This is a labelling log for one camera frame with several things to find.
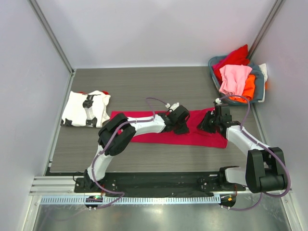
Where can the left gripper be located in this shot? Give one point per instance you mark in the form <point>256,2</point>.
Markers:
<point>184,130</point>

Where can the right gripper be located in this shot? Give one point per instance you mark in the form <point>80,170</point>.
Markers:
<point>208,123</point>

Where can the crimson t shirt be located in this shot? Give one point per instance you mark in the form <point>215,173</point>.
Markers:
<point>195,136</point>

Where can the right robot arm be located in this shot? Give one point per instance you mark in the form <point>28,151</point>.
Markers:
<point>265,169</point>

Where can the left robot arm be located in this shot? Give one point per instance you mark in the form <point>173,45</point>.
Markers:
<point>115,136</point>

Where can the orange t shirt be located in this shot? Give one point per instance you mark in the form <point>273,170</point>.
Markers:
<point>248,91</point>

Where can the pink t shirt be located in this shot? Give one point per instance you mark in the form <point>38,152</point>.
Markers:
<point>233,78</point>

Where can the blue laundry basket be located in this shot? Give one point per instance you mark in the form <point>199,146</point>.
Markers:
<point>259,81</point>

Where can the red t shirt in basket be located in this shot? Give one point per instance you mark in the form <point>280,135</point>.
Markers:
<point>236,57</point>

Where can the white cloth in basket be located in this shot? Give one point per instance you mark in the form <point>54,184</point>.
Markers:
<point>263,69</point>

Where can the folded white t shirt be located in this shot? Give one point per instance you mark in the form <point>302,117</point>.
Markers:
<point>86,109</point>

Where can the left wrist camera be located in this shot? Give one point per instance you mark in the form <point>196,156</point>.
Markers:
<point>173,106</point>

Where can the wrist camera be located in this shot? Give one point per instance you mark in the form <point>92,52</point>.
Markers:
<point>173,106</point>
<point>217,101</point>

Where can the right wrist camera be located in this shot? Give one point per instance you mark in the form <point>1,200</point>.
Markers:
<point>217,101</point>

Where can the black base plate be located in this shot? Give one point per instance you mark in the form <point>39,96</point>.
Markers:
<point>158,184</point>

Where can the slotted cable duct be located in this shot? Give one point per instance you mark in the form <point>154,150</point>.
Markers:
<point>98,200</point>

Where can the right aluminium frame post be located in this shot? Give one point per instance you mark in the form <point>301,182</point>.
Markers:
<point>265,26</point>

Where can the aluminium frame post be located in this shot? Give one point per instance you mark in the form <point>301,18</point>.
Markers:
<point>47,28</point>
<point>265,26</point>

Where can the left aluminium frame post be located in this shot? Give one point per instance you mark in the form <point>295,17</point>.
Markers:
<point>47,28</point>

